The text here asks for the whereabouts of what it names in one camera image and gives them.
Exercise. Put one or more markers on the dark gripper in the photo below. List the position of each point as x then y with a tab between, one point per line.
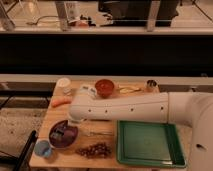
60	128

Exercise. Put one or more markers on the purple bowl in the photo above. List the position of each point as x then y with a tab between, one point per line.
63	141

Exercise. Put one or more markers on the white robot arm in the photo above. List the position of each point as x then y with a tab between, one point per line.
193	109

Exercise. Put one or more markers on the blue cup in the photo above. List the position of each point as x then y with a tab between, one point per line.
43	149

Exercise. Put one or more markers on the orange carrot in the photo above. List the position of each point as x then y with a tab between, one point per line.
60	101

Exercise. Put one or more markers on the silver fork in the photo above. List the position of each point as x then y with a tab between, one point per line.
90	133

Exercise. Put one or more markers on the bunch of dark grapes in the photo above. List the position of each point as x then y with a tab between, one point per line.
98	150

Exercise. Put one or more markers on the black chair back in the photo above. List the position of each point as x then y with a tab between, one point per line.
31	139

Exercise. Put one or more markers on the yellow banana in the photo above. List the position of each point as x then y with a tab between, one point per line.
128	89

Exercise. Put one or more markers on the green tray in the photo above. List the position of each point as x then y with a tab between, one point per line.
149	144

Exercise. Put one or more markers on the metal cup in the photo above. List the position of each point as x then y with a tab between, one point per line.
151	85

